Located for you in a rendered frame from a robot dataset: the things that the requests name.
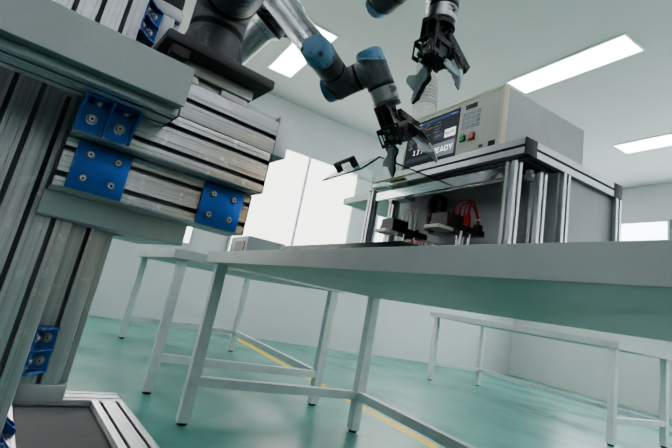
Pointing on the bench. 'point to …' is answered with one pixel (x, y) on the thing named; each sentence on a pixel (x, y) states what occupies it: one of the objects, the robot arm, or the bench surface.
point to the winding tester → (508, 124)
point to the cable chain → (435, 209)
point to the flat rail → (443, 184)
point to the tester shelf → (526, 150)
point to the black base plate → (351, 245)
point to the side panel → (586, 214)
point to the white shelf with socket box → (366, 204)
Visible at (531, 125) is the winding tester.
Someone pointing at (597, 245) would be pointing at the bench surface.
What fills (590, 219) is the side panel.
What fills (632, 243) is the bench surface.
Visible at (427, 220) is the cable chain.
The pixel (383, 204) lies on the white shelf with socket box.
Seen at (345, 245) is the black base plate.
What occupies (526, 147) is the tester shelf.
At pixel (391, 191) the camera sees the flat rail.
